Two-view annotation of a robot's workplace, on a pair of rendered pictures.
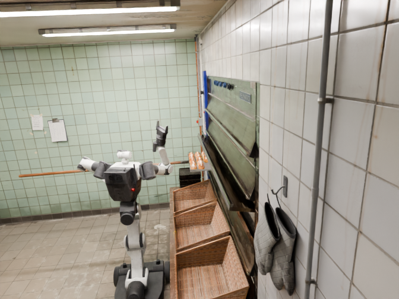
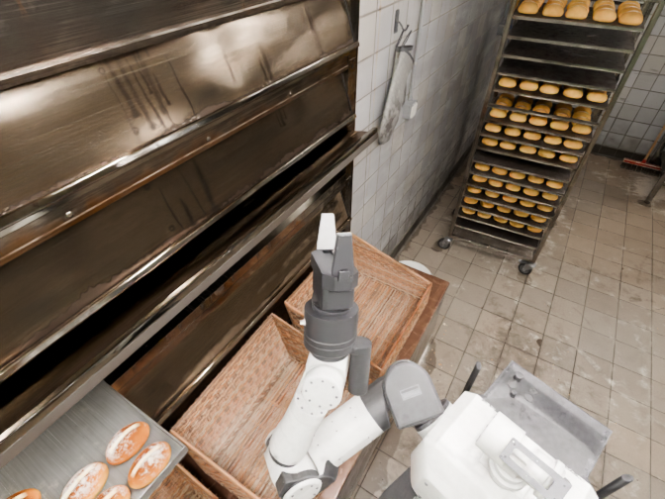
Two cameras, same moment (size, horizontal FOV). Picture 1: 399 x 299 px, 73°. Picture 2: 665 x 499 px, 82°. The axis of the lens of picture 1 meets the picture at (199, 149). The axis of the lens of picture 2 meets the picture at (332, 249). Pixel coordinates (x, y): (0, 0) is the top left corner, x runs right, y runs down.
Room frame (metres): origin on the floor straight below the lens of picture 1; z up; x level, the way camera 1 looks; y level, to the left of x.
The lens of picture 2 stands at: (2.62, 0.57, 2.11)
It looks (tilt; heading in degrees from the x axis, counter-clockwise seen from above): 43 degrees down; 217
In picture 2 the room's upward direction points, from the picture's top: straight up
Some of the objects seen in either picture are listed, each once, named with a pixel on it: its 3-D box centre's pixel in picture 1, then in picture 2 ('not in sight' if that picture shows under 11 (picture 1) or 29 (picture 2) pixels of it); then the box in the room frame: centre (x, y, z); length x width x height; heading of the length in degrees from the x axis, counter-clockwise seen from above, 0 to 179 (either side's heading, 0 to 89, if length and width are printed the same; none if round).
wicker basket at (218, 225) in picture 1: (199, 229); (282, 412); (2.23, 0.04, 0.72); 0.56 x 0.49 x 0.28; 7
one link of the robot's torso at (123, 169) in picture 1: (124, 180); (499, 472); (2.22, 0.68, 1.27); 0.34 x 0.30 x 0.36; 80
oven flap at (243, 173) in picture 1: (224, 143); (161, 212); (2.28, -0.22, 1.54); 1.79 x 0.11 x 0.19; 5
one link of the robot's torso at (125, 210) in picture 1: (129, 209); not in sight; (2.19, 0.66, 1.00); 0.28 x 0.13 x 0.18; 4
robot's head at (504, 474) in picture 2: (124, 156); (514, 454); (2.28, 0.66, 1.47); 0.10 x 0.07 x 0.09; 80
